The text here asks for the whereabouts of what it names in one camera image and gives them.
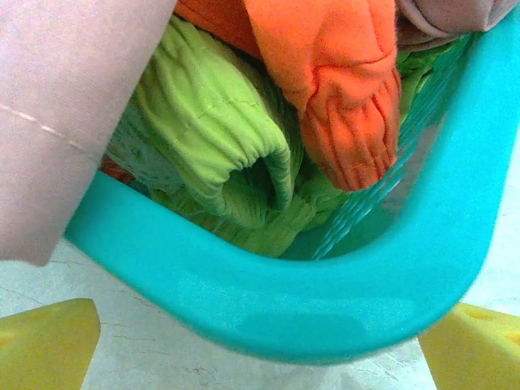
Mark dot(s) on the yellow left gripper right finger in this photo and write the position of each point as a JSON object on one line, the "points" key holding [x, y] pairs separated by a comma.
{"points": [[475, 353]]}

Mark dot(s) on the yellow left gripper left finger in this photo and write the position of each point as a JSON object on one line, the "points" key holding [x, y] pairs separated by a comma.
{"points": [[44, 349]]}

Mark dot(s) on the pink shorts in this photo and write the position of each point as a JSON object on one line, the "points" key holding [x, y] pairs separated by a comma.
{"points": [[61, 122]]}

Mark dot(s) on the lime green shorts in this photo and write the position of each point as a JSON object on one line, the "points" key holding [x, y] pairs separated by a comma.
{"points": [[195, 113]]}

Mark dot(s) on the orange shorts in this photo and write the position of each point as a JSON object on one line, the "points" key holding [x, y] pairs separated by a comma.
{"points": [[333, 81]]}

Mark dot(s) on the teal plastic basket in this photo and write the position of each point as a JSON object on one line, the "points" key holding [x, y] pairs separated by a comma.
{"points": [[284, 300]]}

